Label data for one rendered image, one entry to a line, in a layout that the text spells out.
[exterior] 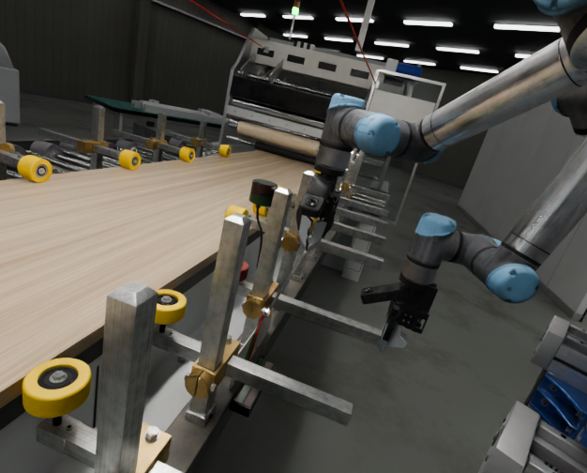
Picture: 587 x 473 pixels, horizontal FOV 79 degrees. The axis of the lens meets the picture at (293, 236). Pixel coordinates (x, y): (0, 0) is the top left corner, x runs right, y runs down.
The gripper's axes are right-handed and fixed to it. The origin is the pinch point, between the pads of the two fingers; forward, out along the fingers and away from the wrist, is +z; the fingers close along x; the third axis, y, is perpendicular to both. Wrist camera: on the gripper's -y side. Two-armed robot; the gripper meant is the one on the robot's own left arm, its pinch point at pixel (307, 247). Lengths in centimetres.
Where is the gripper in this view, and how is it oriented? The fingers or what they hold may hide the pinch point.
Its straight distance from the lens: 87.1
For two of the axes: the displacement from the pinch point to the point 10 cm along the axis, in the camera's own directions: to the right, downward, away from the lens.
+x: -9.3, -3.1, 1.9
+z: -2.3, 9.0, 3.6
